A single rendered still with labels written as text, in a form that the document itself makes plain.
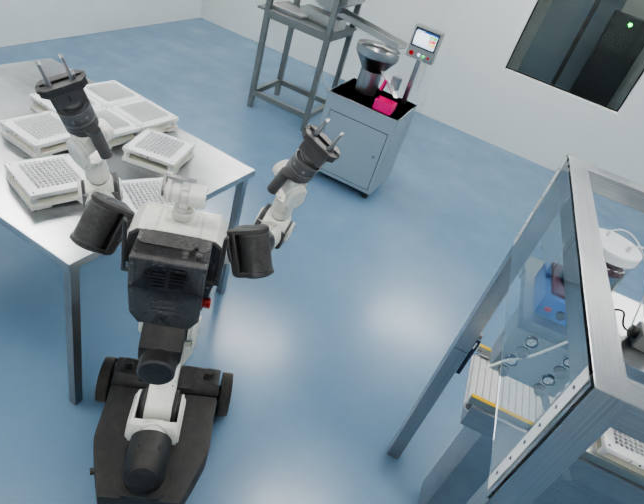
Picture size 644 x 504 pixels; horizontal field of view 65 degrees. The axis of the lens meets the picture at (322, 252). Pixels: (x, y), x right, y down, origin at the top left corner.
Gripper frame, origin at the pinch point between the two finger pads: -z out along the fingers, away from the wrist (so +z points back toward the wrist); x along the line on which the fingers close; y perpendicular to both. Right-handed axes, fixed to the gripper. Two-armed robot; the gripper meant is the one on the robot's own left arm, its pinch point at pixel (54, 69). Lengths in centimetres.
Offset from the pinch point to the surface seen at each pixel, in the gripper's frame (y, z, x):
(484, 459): 119, 126, 78
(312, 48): -409, 330, 299
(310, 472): 82, 169, 22
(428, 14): -306, 260, 400
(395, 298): 5, 226, 130
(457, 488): 122, 147, 69
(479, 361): 92, 107, 92
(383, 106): -125, 186, 204
